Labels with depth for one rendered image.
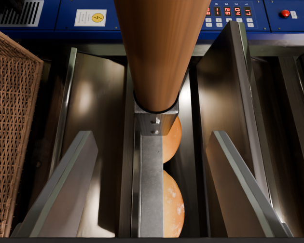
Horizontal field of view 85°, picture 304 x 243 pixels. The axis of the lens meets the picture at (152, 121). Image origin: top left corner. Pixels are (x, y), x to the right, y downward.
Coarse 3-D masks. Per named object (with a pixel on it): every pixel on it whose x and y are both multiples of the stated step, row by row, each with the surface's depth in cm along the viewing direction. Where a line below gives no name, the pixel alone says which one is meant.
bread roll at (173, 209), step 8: (168, 176) 22; (168, 184) 21; (176, 184) 22; (168, 192) 20; (176, 192) 21; (168, 200) 20; (176, 200) 20; (168, 208) 19; (176, 208) 20; (168, 216) 19; (176, 216) 20; (168, 224) 19; (176, 224) 20; (168, 232) 19; (176, 232) 20
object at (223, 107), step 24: (216, 48) 48; (240, 48) 41; (216, 72) 48; (240, 72) 38; (216, 96) 47; (240, 96) 37; (216, 120) 46; (240, 120) 37; (240, 144) 36; (216, 192) 44; (264, 192) 31; (216, 216) 44
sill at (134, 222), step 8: (136, 120) 51; (136, 128) 50; (136, 136) 49; (136, 144) 48; (136, 152) 48; (136, 160) 47; (136, 168) 47; (136, 176) 46; (136, 184) 45; (136, 192) 45; (136, 200) 44; (136, 208) 44; (136, 216) 43; (136, 224) 43; (136, 232) 42
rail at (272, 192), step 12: (240, 24) 43; (240, 36) 42; (252, 72) 39; (252, 84) 38; (252, 96) 37; (264, 132) 35; (264, 144) 34; (264, 156) 33; (264, 168) 33; (276, 192) 32; (276, 204) 31
